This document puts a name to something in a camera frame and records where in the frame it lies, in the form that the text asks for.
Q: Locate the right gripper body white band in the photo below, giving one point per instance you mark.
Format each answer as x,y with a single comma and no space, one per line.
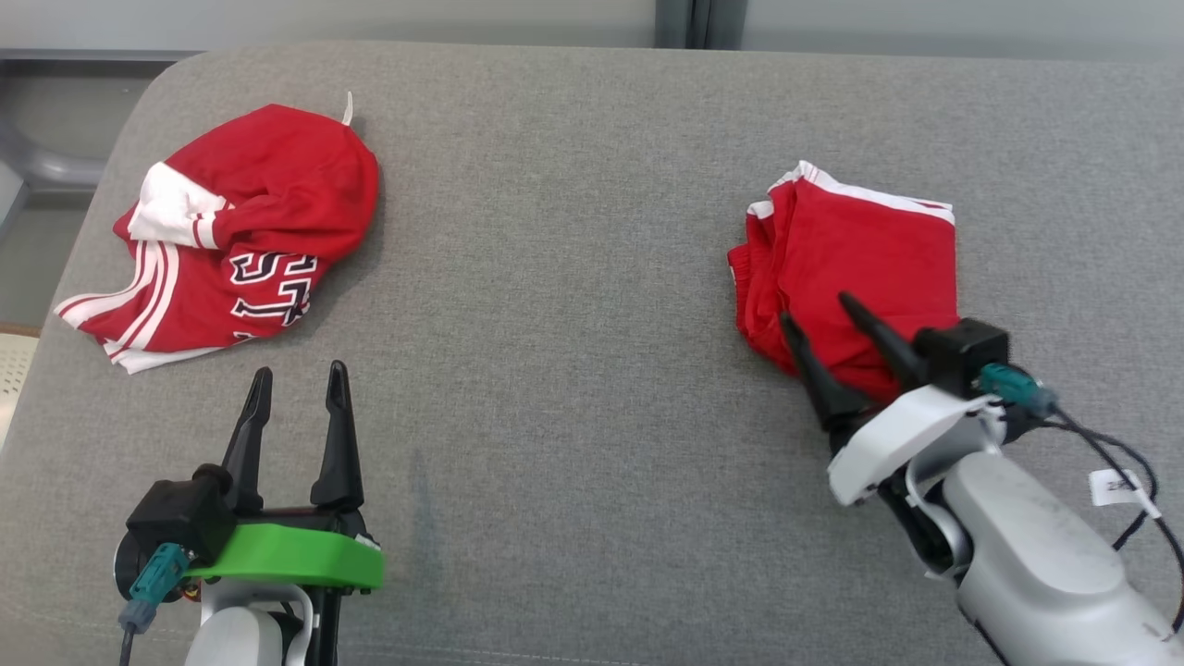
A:
888,444

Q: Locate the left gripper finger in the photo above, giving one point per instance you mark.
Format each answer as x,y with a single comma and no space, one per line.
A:
245,453
339,453

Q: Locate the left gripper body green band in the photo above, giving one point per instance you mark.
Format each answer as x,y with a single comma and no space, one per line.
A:
296,560

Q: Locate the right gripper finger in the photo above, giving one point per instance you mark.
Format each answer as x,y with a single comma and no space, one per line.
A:
828,393
888,347

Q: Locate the red shorts with white trim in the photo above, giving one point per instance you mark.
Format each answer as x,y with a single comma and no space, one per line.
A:
860,259

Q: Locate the red white lettered jersey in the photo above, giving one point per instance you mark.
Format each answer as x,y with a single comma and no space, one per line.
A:
277,185

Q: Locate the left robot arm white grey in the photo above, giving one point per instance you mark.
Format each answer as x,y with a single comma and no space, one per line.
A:
240,634

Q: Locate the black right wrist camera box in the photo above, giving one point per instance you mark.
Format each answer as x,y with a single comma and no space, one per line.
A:
962,351

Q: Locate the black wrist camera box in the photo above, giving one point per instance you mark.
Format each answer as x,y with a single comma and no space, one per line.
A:
180,518
962,351

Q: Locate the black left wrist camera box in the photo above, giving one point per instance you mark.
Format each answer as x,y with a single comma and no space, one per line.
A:
180,518

